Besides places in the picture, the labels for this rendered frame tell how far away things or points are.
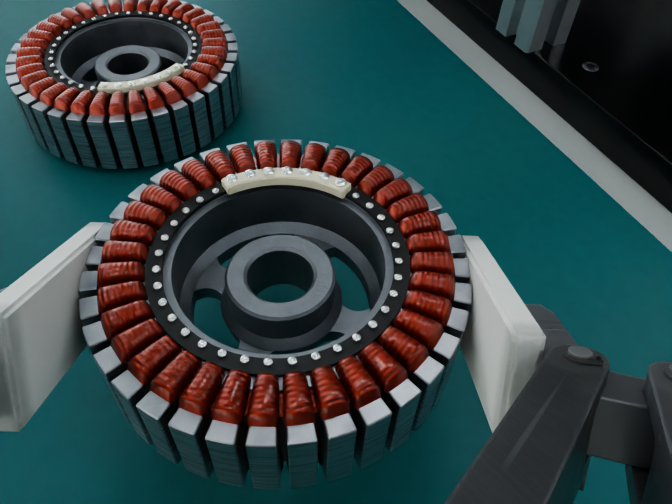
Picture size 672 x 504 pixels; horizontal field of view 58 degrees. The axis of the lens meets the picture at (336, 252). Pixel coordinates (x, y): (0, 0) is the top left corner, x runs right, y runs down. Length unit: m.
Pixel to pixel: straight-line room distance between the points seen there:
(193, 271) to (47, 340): 0.05
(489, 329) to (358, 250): 0.06
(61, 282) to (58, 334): 0.01
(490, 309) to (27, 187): 0.23
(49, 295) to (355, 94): 0.23
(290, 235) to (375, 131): 0.15
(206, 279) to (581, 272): 0.16
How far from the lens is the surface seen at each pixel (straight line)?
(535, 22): 0.36
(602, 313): 0.28
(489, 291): 0.16
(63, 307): 0.18
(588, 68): 0.37
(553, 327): 0.16
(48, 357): 0.17
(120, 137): 0.30
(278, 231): 0.21
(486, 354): 0.16
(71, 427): 0.24
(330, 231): 0.21
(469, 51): 0.41
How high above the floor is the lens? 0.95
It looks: 50 degrees down
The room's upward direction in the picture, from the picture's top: 3 degrees clockwise
